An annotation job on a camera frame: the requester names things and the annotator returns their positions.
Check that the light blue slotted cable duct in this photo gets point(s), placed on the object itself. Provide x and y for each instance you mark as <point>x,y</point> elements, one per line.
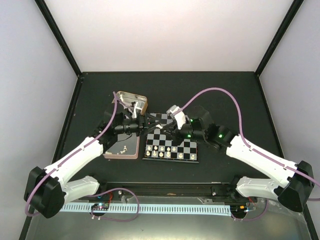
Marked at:
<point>131,208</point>

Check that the gold metal tin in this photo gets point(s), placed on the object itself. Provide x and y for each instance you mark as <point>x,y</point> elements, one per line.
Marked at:
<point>130,103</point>

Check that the black mounting rail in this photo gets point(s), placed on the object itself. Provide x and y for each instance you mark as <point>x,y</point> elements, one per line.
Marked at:
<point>224,191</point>

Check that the right controller circuit board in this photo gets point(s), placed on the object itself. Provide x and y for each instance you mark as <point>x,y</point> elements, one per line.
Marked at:
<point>239,209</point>

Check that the pile of white chess pieces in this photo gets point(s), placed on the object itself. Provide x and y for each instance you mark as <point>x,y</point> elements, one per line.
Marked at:
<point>116,150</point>

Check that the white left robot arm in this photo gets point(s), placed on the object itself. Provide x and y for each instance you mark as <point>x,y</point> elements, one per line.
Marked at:
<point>49,189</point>

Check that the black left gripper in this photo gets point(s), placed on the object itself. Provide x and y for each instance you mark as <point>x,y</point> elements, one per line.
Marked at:
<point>143,124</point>

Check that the pink metal tin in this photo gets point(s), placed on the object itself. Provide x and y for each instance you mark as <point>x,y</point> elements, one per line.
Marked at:
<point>131,141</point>

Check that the left controller circuit board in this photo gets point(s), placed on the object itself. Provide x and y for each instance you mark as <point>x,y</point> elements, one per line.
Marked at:
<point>100,207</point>

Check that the black and grey chessboard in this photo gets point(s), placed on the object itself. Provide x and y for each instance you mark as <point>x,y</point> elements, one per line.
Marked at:
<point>160,147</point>

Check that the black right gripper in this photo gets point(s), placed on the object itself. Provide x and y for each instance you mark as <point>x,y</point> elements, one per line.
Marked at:
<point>173,127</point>

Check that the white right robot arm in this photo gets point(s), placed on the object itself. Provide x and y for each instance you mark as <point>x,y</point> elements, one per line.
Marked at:
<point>287,182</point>

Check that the controller circuit board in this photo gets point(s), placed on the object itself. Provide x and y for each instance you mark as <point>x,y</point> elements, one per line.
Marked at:
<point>239,209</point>
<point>100,207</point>

